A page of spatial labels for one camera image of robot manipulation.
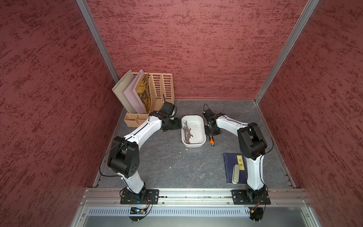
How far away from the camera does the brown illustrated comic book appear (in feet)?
3.16

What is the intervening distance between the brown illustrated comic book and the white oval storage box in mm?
286

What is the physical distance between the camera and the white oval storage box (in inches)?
37.4
